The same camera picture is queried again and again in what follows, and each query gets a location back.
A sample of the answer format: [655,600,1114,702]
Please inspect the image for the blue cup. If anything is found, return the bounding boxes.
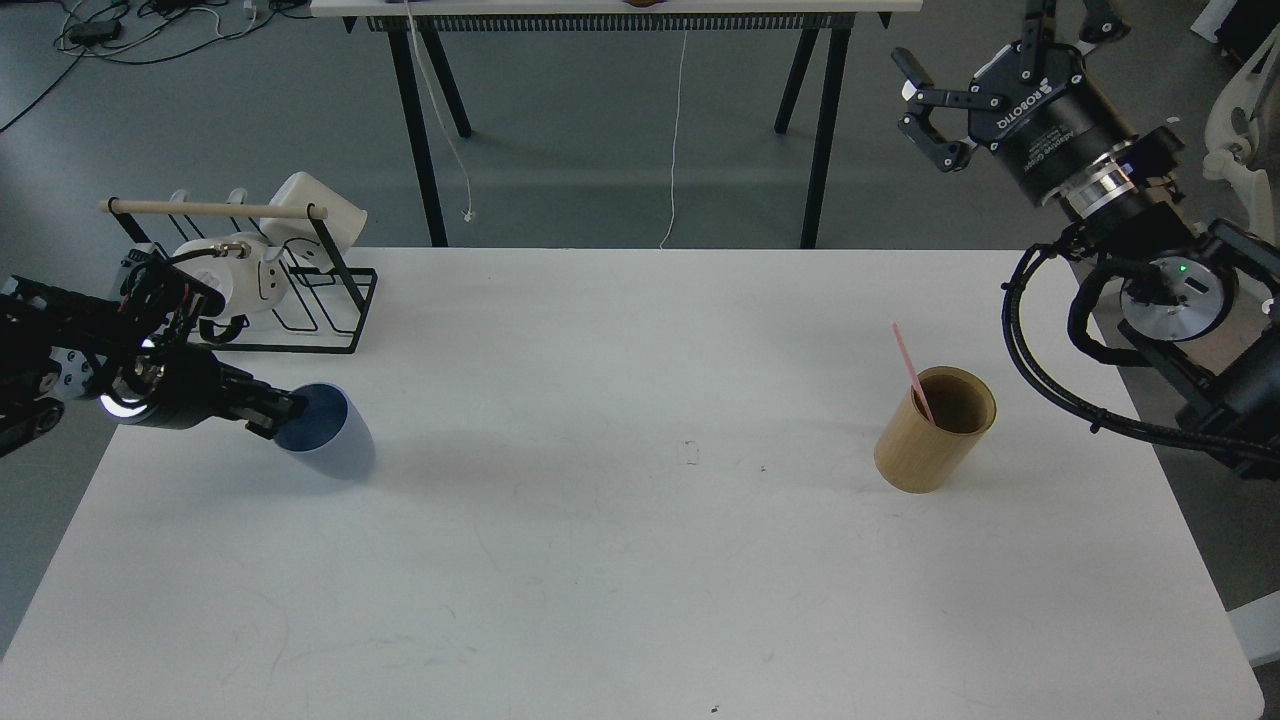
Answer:
[271,383,376,480]

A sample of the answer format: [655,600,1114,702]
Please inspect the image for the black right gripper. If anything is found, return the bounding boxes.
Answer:
[891,0,1140,208]

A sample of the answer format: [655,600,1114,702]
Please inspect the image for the white mug in rack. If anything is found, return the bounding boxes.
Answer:
[165,172,367,316]

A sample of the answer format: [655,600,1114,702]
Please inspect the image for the bamboo cylinder holder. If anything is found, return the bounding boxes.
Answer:
[874,366,997,495]

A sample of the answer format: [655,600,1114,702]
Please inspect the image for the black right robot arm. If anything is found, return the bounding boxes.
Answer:
[891,1,1279,480]

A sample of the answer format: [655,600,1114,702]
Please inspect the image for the white chair base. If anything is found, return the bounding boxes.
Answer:
[1202,27,1279,249]

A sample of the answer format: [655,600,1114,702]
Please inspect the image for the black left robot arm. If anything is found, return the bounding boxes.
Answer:
[1,252,308,454]

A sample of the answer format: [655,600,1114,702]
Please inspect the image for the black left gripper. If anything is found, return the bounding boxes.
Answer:
[99,346,307,439]

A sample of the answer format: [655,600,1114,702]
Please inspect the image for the black floor cables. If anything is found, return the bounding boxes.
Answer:
[0,0,314,136]

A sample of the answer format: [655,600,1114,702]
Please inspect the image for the white hanging cable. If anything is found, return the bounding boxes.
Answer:
[659,28,689,249]

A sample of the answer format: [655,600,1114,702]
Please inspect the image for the black wire dish rack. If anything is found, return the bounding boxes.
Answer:
[99,192,378,354]

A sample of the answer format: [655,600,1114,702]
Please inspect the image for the pink chopstick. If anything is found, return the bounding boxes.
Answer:
[890,322,936,425]

